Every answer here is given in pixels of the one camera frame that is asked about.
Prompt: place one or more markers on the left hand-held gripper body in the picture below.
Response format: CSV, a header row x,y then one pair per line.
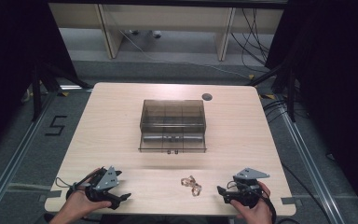
x,y
105,182

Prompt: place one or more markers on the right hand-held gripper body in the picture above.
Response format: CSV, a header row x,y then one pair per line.
x,y
247,191

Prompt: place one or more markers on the smoky transparent drawer box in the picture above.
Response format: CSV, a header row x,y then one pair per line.
x,y
172,113

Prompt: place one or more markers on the person's right hand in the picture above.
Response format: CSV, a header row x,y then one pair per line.
x,y
258,214

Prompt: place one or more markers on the person's left hand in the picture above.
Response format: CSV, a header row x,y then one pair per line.
x,y
79,202

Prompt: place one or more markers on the grey tape strip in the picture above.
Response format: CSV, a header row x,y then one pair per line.
x,y
290,200

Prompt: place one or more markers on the dark round table grommet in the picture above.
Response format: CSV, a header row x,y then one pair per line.
x,y
207,96

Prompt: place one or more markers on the yellow black tape piece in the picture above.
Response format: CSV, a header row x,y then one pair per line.
x,y
268,96
64,93

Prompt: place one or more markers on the black metal stand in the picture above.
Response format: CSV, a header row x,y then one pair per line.
x,y
290,93
37,93

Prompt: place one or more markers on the dark curtain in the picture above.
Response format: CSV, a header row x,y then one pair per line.
x,y
338,77
9,62

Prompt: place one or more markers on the aluminium floor rail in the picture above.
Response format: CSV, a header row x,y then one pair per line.
x,y
310,168
12,161

